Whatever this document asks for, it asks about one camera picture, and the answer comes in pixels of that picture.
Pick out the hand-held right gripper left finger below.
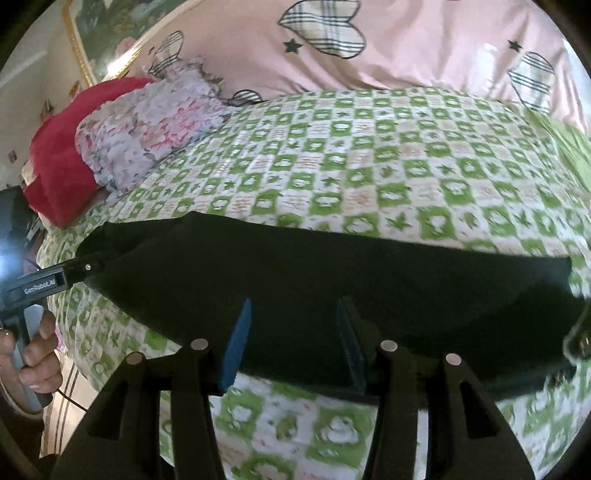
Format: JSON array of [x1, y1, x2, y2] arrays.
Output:
[[50, 298, 254, 480]]

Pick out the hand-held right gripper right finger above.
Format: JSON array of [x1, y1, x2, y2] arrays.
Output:
[[336, 296, 537, 480]]

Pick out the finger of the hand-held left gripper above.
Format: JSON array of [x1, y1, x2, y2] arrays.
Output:
[[64, 251, 116, 288]]

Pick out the black pants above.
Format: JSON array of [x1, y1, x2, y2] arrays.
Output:
[[75, 211, 591, 401]]

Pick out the person's left hand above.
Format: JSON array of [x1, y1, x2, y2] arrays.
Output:
[[0, 310, 64, 397]]

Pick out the red pillow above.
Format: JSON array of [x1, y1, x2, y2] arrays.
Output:
[[23, 76, 155, 229]]

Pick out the green checkered bed sheet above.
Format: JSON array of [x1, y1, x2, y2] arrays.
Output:
[[36, 88, 591, 480]]

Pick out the floral ruffled pillow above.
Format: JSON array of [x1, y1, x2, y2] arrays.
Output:
[[75, 57, 237, 193]]

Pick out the pink heart print quilt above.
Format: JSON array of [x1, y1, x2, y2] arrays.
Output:
[[92, 0, 583, 116]]

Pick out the black cable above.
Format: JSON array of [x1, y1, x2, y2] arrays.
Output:
[[54, 390, 91, 412]]

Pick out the gold framed wall picture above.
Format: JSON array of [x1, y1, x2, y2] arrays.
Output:
[[61, 0, 204, 86]]

